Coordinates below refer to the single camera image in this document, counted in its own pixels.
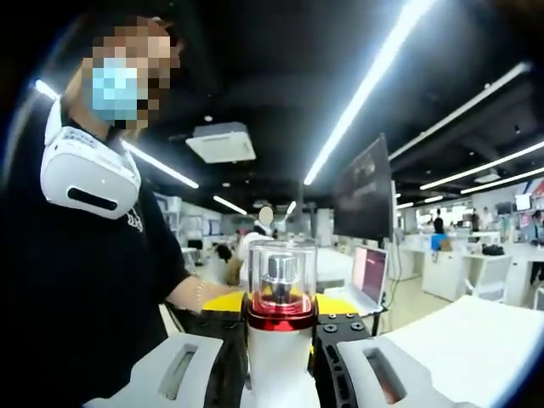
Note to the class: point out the person's torso in black shirt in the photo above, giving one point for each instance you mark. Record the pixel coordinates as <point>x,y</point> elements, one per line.
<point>85,276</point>

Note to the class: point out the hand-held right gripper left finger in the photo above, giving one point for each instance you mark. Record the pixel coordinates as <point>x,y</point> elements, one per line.
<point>191,365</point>

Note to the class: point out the white neck-worn device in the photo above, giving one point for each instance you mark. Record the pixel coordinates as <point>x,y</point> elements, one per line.
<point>85,174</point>

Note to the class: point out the large black monitor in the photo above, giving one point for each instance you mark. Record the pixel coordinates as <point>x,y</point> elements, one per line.
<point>361,191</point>

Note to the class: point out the open laptop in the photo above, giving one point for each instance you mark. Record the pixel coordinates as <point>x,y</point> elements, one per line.
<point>370,274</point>

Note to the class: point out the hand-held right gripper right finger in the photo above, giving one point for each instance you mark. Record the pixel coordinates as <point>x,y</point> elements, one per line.
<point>361,370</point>

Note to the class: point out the white skincare bottle red collar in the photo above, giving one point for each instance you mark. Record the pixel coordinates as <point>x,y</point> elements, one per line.
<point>276,361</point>

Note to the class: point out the ceiling air conditioner unit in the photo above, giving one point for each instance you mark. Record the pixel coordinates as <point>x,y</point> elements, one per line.
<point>221,142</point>

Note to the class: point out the white office chair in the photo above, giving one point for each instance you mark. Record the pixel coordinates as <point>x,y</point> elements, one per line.
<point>489,278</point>

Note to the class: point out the ceiling light strip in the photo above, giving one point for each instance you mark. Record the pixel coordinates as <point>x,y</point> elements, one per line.
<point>365,89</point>
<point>161,168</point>

